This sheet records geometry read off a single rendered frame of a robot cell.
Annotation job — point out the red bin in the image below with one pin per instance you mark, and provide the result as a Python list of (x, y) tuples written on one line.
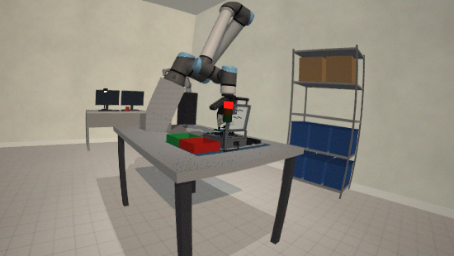
[(199, 145)]

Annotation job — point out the green bin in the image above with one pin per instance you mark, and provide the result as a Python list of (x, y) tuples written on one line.
[(174, 138)]

